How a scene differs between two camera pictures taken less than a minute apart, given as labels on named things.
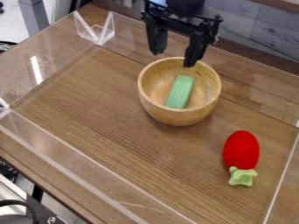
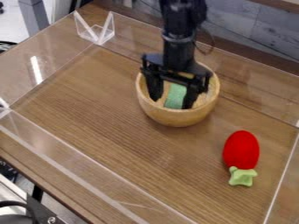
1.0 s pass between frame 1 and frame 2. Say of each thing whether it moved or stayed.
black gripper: moved
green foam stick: stayed
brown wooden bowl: stayed
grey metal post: stayed
